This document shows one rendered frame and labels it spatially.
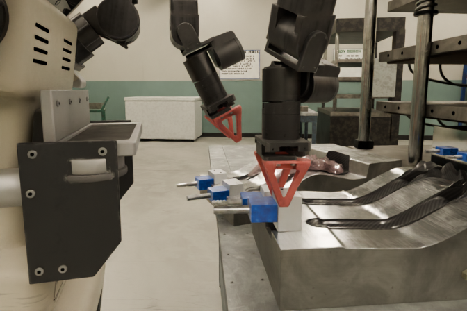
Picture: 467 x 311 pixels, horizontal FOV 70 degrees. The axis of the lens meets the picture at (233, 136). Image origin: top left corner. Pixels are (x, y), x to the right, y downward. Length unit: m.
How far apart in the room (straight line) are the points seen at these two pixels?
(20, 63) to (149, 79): 7.73
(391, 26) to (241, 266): 4.76
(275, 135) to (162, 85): 7.56
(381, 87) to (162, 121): 4.33
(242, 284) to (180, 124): 6.55
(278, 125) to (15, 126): 0.33
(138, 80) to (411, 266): 7.88
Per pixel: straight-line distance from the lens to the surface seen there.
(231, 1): 7.92
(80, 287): 0.61
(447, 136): 1.47
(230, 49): 0.73
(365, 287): 0.54
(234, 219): 0.76
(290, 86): 0.48
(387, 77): 4.85
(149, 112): 7.23
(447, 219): 0.61
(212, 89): 0.72
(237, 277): 0.59
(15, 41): 0.42
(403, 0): 1.86
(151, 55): 8.13
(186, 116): 7.00
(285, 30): 0.47
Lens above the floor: 1.10
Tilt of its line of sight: 8 degrees down
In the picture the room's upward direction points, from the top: straight up
